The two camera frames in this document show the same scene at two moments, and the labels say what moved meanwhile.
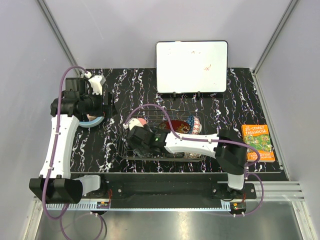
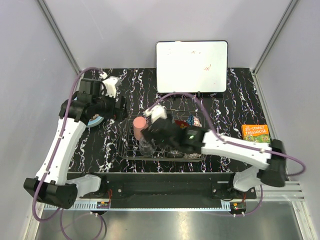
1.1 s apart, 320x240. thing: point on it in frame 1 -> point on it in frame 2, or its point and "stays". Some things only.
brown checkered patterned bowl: (191, 155) stays
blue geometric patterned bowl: (194, 123) stays
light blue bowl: (92, 123) stays
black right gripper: (139, 150) -> (147, 133)
